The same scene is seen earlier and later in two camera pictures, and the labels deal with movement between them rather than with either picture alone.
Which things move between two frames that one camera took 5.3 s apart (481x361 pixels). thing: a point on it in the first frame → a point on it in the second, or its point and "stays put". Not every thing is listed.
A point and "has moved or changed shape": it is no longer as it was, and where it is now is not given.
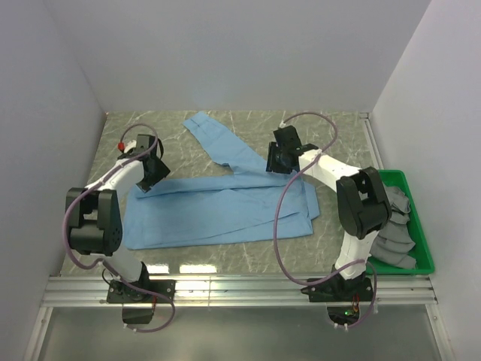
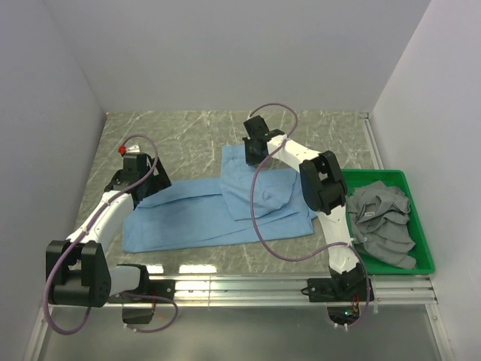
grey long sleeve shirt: x=394 y=242 stays put
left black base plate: x=120 y=292 stays put
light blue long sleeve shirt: x=251 y=204 has moved or changed shape
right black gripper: x=271 y=165 → x=250 y=160
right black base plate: x=340 y=289 stays put
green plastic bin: x=422 y=253 stays put
